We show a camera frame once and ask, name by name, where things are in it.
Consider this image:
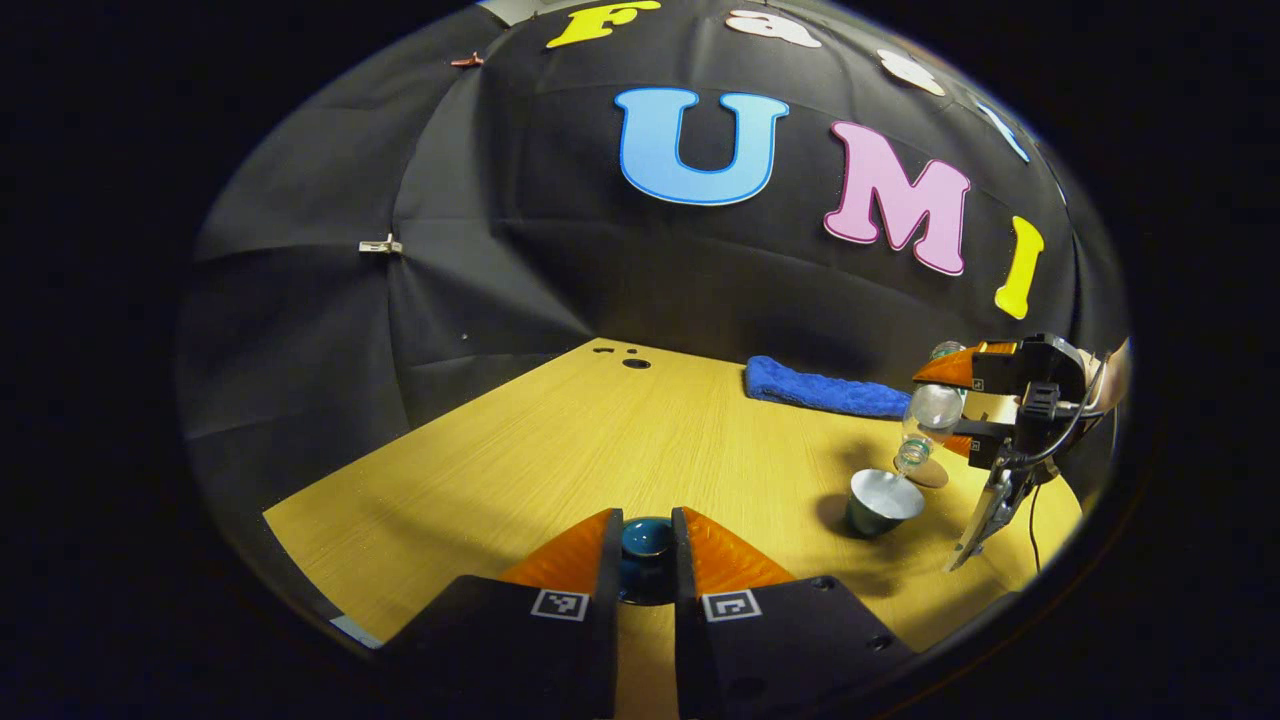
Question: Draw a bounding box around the dark teal teacup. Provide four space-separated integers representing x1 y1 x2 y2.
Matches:
845 468 927 539

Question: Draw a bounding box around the black backdrop cloth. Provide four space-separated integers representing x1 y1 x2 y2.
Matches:
175 0 1131 501

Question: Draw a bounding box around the black cable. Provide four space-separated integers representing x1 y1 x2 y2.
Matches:
1020 355 1111 573

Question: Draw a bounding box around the clear plastic water bottle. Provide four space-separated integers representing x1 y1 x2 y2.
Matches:
893 340 969 479

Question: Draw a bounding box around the dark teal teacup lid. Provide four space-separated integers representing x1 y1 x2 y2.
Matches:
618 515 676 607

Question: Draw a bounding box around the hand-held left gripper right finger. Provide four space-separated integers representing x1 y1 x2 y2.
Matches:
670 506 919 720

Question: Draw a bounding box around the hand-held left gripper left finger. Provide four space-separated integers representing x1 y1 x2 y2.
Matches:
372 507 626 720

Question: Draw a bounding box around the blue towel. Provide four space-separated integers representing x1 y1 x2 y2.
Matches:
743 355 916 419

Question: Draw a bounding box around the round brown coaster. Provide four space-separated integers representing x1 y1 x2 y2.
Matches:
893 455 951 491

